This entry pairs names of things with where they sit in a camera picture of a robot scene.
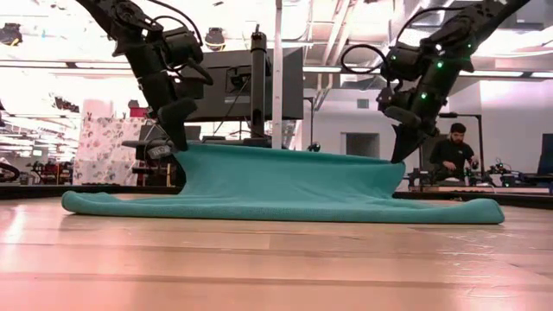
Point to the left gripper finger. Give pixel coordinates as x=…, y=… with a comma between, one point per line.
x=177, y=125

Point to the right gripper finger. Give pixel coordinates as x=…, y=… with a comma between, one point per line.
x=406, y=138

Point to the teal microfibre towel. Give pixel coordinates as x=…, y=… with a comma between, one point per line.
x=281, y=190

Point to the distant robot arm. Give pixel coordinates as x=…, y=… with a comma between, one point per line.
x=501, y=175

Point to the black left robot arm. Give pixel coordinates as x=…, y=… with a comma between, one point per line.
x=129, y=21

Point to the small black robot arm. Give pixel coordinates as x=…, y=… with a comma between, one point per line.
x=314, y=147

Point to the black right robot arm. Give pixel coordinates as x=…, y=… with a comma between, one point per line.
x=475, y=21

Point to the red box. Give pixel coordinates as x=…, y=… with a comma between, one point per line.
x=138, y=112

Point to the dark grey box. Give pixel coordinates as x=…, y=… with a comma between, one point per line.
x=147, y=131

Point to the person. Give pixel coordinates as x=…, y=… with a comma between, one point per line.
x=451, y=155

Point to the small grey desk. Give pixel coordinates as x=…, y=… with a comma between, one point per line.
x=134, y=149

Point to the white container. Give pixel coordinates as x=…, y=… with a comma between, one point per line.
x=97, y=109

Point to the black ceiling spotlight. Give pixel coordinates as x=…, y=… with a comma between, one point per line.
x=10, y=34
x=214, y=38

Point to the floral patterned cloth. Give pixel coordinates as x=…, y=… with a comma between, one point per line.
x=101, y=151

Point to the black monitor stand pole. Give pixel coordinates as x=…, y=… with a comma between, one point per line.
x=258, y=86

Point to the distant wooden table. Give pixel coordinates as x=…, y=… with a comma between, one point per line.
x=510, y=189

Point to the black monitor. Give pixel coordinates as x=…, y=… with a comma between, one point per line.
x=289, y=86

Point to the dark blue panel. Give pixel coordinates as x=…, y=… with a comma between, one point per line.
x=546, y=155

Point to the red and black equipment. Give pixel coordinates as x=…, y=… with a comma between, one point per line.
x=52, y=170

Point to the white vertical post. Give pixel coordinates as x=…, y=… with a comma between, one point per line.
x=277, y=86

